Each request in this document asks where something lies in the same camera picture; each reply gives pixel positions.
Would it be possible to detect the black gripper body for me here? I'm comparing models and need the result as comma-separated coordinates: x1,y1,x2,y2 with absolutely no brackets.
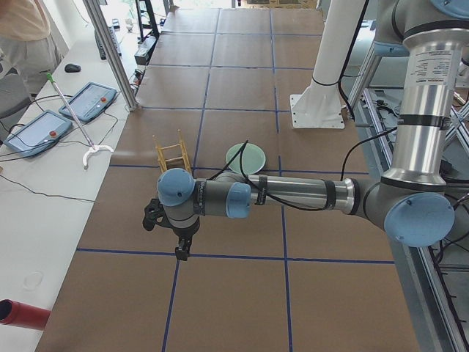
172,222,200,241

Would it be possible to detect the light green plate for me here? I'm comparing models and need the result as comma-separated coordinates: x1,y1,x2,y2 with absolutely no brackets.
225,143,266,175

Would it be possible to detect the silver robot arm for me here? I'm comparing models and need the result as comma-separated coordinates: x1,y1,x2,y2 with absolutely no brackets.
143,1,468,260

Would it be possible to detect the wooden dish rack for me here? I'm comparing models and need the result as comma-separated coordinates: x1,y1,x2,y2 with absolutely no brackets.
152,129,192,173

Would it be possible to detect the white reacher grabber stick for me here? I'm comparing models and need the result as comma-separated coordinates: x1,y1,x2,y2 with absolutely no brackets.
46,72,114,169

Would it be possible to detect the far blue teach pendant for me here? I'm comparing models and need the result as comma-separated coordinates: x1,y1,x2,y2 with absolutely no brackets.
68,82,117,122

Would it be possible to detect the blue teach pendant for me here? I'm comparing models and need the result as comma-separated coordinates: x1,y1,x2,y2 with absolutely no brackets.
4,110,73,157
68,82,117,122

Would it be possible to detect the near blue teach pendant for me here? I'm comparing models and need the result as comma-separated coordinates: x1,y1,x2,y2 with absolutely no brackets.
4,110,73,157

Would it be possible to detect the red cylinder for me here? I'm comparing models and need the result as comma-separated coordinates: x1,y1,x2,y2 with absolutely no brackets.
1,299,51,331

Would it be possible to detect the black keyboard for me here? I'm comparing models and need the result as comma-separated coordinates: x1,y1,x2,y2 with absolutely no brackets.
94,25,122,62

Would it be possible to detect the black computer mouse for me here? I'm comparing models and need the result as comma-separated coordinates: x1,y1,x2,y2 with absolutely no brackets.
64,63,81,73

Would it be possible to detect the person in beige clothes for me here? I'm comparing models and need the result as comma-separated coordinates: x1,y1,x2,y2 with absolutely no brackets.
1,0,63,98

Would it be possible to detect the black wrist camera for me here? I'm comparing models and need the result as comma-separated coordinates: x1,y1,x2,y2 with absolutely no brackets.
142,198,168,231

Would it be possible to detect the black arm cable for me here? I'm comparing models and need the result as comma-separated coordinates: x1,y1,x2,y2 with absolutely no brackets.
215,120,399,212

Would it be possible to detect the white pedestal column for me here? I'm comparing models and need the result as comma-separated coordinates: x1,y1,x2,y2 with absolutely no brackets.
290,0,368,129

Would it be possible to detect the aluminium frame post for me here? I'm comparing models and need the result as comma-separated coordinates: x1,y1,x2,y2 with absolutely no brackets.
83,0,139,111

